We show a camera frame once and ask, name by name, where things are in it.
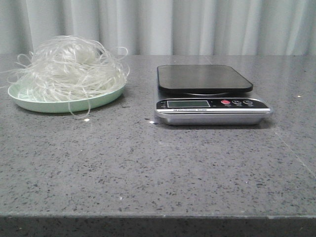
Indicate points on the white translucent vermicelli bundle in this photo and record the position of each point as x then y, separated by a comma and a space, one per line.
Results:
69, 68

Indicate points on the silver black kitchen scale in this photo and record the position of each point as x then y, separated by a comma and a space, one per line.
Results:
207, 95

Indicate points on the pale green round plate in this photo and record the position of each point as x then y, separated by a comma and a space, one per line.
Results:
24, 100

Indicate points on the white pleated curtain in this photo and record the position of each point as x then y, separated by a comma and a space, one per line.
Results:
165, 27

